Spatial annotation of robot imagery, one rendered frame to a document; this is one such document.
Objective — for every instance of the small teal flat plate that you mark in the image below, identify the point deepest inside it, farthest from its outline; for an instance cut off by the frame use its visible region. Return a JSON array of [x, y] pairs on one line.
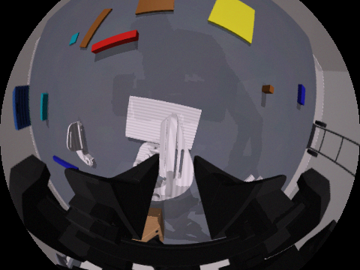
[[74, 38]]

